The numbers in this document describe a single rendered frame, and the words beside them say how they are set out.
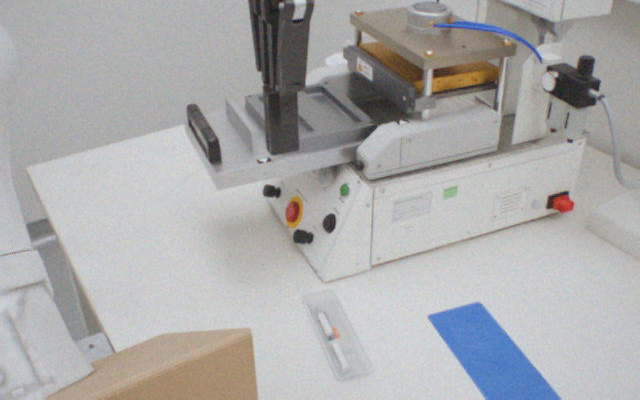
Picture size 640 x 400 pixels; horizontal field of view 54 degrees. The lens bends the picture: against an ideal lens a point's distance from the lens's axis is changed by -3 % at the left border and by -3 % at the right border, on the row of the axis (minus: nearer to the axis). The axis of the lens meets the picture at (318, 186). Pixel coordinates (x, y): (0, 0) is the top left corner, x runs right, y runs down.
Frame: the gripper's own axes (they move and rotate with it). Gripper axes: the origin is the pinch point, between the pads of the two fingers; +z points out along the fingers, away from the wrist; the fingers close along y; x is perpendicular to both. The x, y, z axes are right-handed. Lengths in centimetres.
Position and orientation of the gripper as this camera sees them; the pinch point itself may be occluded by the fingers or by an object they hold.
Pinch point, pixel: (281, 118)
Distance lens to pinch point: 63.1
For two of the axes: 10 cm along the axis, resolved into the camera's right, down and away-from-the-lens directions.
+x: 9.3, -2.0, 3.1
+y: 3.7, 4.8, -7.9
